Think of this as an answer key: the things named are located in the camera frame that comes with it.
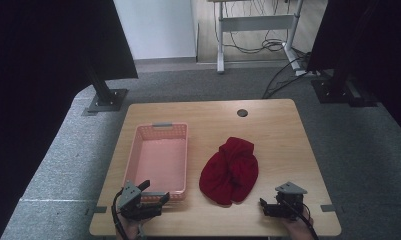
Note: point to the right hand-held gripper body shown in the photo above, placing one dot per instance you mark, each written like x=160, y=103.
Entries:
x=289, y=200

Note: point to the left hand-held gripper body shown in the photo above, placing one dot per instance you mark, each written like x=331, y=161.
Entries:
x=131, y=202

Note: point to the pink plastic basket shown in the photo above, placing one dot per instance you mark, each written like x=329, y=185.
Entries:
x=159, y=160

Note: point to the red cloth garment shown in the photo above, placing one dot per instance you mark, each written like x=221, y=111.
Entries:
x=229, y=170

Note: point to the person's left hand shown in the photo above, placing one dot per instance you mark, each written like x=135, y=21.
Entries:
x=133, y=228

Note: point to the person's right hand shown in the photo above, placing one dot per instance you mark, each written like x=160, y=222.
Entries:
x=298, y=228

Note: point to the black round table grommet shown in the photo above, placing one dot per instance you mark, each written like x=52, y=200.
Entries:
x=242, y=113

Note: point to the black metal stand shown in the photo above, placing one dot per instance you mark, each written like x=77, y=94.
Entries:
x=106, y=98
x=334, y=90

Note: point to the black curtain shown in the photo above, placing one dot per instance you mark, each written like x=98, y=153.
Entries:
x=38, y=83
x=371, y=50

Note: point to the white desk frame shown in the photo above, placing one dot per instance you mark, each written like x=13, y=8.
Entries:
x=254, y=23

